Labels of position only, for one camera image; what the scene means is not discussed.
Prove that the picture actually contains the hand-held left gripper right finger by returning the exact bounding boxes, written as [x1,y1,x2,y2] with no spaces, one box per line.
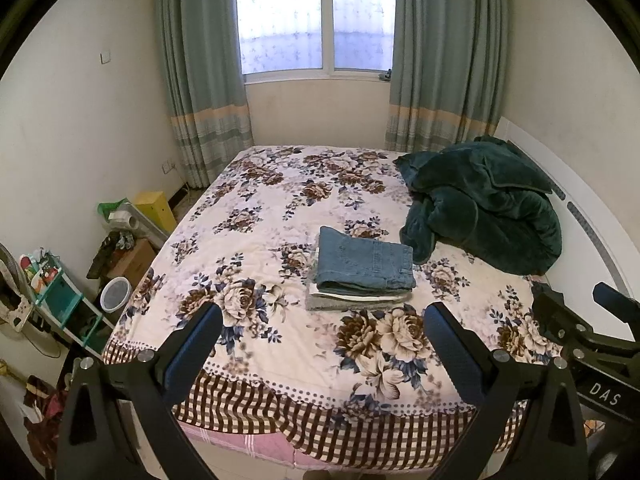
[424,301,591,480]

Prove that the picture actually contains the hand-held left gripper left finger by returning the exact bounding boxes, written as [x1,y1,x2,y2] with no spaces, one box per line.
[55,301,223,480]

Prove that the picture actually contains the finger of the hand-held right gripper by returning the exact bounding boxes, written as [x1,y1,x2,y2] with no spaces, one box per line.
[593,281,640,318]
[531,282,608,356]

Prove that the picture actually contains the blue denim pants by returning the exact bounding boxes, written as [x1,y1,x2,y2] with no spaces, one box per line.
[315,274,417,295]
[318,226,416,283]

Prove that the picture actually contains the folded blue denim pants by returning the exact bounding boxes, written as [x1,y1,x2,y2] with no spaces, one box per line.
[315,274,417,295]

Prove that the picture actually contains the folded grey pants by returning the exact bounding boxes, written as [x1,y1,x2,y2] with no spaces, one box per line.
[305,294,416,313]

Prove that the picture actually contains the white headboard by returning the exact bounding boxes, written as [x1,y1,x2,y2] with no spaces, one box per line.
[492,116,640,306]

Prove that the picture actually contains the white mesh basket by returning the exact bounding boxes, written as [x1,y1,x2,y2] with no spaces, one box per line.
[100,277,132,312]

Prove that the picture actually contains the pink bed sheet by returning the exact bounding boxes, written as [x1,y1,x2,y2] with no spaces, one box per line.
[175,417,321,468]

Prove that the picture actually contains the cardboard box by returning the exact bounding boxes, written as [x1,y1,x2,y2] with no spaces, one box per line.
[107,237,158,282]

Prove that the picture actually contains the dark crumpled cloth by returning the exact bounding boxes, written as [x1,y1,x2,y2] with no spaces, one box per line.
[87,232,133,279]

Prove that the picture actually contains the dark green quilt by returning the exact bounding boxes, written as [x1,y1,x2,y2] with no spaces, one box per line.
[393,135,563,277]

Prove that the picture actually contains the teal toy shelf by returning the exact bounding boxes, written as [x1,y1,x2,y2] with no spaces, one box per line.
[20,249,115,353]

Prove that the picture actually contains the yellow box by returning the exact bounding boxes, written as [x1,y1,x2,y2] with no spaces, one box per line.
[132,191,177,233]

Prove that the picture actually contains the white pipe fitting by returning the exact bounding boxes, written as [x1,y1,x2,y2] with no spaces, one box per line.
[109,210,139,231]

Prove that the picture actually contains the red brown bag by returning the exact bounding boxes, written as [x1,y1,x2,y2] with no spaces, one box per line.
[22,374,71,468]

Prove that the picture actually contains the green plastic bag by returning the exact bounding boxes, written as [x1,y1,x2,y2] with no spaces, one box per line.
[97,199,132,217]

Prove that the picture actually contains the floral bedspread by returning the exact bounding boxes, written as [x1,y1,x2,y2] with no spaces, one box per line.
[102,145,566,453]

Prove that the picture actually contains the floor fan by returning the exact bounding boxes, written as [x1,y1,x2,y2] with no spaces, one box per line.
[0,242,31,332]

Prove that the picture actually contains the green curtain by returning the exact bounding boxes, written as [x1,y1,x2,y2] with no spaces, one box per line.
[152,0,255,188]
[384,0,511,153]

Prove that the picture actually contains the window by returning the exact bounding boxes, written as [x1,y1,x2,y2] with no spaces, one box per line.
[234,0,398,83]

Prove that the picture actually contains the black cable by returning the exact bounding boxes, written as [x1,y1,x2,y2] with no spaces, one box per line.
[22,317,63,359]

